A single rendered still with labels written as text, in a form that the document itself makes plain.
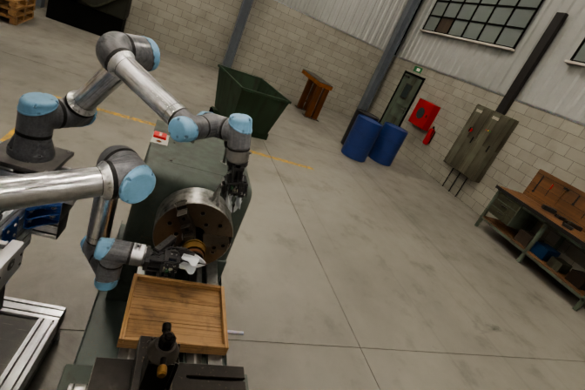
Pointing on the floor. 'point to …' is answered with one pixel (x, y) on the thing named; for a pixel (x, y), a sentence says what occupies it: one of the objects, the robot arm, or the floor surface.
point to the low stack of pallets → (16, 5)
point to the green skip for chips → (248, 99)
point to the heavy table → (313, 95)
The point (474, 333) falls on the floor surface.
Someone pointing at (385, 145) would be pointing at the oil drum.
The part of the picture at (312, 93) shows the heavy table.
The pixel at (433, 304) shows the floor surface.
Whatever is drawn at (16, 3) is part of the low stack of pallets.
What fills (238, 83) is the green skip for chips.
